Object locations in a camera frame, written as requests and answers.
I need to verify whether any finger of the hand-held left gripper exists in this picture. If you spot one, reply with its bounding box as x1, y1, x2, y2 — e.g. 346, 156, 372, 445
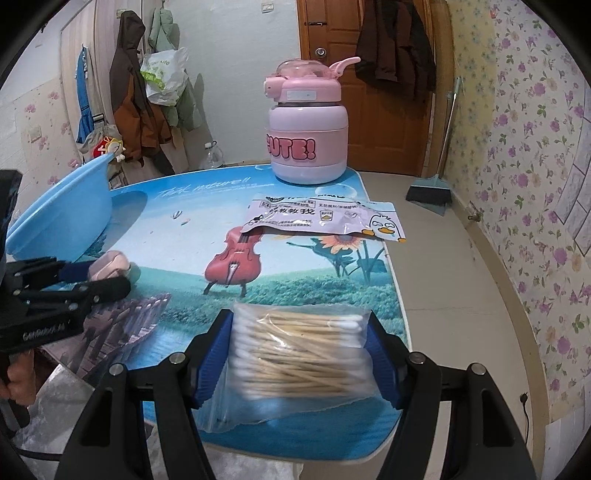
18, 276, 132, 319
7, 259, 95, 291

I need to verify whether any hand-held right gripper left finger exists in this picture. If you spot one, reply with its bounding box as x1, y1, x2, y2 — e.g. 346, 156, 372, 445
55, 309, 235, 480

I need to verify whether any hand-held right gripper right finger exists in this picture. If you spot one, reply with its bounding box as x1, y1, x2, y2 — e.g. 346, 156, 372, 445
367, 314, 536, 480

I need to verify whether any pink roll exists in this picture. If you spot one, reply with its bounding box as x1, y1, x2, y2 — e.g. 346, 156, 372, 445
88, 250, 134, 281

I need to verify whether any light blue plastic basin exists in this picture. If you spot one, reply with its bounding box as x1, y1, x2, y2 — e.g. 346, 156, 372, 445
6, 152, 116, 261

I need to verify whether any clear bag of cotton swabs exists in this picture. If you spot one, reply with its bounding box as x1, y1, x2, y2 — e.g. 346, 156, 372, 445
198, 302, 393, 435

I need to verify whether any white duck print snack packet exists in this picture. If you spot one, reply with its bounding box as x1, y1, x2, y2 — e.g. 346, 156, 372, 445
240, 193, 407, 244

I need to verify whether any grey shoulder bag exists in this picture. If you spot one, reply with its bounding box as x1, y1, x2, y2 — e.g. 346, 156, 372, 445
78, 122, 123, 155

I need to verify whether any person's left hand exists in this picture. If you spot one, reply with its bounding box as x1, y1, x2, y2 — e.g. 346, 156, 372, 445
0, 353, 38, 404

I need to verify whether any white plastic sheet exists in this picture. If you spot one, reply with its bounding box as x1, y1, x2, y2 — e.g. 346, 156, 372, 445
28, 364, 153, 480

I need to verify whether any large clear water bottle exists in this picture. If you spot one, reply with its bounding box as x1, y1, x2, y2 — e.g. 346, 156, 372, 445
199, 141, 225, 171

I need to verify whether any blue garment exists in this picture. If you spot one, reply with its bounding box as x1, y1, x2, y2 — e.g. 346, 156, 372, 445
75, 44, 95, 144

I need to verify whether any grey broom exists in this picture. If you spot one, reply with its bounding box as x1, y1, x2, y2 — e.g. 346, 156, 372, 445
406, 78, 462, 217

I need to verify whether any brown and orange jacket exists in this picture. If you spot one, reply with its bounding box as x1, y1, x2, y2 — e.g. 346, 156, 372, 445
110, 10, 174, 176

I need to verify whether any white bag with green logo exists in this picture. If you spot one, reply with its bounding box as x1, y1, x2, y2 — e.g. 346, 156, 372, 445
140, 46, 190, 107

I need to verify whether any brown wooden door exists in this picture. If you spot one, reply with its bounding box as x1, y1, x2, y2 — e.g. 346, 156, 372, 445
298, 0, 451, 176

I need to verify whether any pink water bottle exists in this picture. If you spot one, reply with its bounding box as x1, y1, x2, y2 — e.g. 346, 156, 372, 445
264, 56, 362, 184

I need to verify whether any pale green jacket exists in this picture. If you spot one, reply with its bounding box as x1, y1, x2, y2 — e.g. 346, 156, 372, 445
148, 4, 204, 132

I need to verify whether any dark brown jacket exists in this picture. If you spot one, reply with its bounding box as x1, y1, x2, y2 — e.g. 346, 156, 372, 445
355, 0, 437, 95

